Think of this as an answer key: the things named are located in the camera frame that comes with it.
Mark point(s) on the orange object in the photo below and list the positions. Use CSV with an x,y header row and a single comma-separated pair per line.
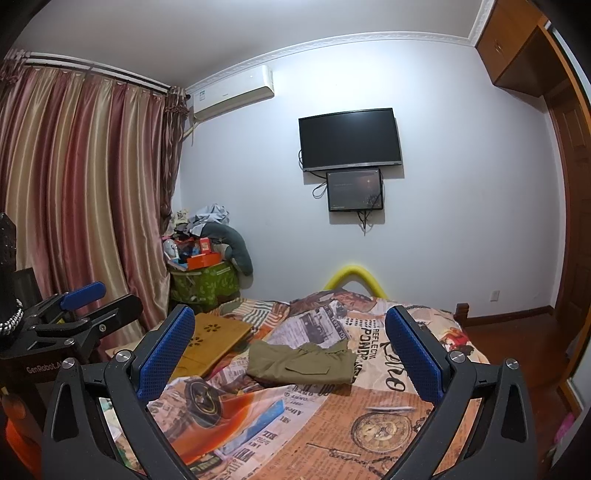
x,y
18,424

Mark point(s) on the curtain rail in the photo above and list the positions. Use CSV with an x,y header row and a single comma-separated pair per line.
x,y
92,69

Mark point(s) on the yellow foam tube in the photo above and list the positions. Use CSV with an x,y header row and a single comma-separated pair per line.
x,y
353,271

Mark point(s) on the pink object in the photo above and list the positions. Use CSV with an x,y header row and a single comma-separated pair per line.
x,y
565,427

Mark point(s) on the green storage bin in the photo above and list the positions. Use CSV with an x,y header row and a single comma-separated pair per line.
x,y
203,286

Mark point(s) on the black wall television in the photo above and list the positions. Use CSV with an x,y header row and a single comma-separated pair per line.
x,y
351,138

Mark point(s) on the olive green pants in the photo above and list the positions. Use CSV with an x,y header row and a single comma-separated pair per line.
x,y
300,364

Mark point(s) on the wooden wall cabinet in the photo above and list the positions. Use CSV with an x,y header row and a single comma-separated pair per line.
x,y
508,41

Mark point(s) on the striped pink curtain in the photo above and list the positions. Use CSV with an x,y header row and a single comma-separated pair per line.
x,y
69,184

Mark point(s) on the wooden lap desk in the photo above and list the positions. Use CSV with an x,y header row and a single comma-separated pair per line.
x,y
217,337

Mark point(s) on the wooden door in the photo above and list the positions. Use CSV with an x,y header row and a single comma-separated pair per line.
x,y
572,184

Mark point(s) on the grey plush pillow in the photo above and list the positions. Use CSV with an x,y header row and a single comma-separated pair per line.
x,y
240,254

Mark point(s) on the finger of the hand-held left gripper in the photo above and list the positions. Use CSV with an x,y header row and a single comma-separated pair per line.
x,y
111,314
83,294

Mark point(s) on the orange box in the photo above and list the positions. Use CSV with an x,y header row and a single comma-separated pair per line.
x,y
203,261

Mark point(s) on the small black wall monitor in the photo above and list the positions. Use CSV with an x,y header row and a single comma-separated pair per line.
x,y
353,189

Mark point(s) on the white wall socket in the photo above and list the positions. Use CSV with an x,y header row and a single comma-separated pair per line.
x,y
494,296

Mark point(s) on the newspaper print bed sheet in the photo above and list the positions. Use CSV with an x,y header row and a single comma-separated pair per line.
x,y
323,429

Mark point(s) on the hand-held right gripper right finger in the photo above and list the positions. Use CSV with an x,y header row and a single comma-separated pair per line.
x,y
415,353

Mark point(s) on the pile of clothes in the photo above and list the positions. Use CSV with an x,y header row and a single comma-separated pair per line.
x,y
207,214

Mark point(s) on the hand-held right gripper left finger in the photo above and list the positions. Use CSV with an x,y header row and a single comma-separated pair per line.
x,y
166,353

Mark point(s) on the white air conditioner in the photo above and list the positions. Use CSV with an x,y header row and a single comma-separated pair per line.
x,y
231,92

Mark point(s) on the wooden bedpost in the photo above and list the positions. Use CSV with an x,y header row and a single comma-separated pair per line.
x,y
462,316

